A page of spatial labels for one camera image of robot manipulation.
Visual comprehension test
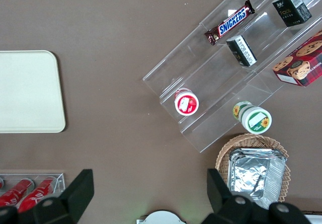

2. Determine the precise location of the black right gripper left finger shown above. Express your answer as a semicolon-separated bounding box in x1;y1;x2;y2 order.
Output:
0;169;95;224

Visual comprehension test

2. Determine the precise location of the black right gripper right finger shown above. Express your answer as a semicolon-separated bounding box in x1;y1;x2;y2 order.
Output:
202;168;312;224

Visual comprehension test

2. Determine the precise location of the woven wicker basket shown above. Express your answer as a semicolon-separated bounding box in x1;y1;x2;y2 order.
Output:
215;133;291;203

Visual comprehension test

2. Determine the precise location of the cream plastic tray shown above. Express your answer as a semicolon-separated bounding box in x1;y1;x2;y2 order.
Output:
0;50;66;134

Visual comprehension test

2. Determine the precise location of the clear acrylic can holder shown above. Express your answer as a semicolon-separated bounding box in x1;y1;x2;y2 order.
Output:
0;173;66;197

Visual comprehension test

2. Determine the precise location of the aluminium foil container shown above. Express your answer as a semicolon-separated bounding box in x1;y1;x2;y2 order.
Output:
226;147;288;210

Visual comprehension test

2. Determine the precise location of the red cola can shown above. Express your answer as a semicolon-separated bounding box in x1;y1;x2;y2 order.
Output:
18;176;57;213
0;179;35;208

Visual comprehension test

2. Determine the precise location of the green sunflower yogurt cup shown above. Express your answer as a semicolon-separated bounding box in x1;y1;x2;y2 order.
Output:
232;101;273;134

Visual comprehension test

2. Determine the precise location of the red strawberry yogurt cup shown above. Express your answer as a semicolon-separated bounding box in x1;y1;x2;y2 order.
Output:
174;87;200;116

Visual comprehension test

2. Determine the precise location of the clear acrylic tiered display stand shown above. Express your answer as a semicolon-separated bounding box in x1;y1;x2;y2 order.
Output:
142;0;322;154

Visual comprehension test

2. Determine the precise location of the small black carton box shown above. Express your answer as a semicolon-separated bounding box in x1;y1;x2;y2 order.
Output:
225;35;258;67

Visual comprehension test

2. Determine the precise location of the red plaid cookie box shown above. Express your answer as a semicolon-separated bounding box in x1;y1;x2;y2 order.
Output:
272;30;322;88

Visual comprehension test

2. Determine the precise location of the Snickers chocolate bar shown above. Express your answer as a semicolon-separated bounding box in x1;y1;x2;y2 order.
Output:
204;0;256;46

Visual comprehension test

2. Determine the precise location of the black Face tissue box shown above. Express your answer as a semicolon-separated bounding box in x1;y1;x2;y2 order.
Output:
272;0;313;28

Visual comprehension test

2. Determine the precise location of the white round base plate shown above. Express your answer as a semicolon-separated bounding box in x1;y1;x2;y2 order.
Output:
136;209;186;224

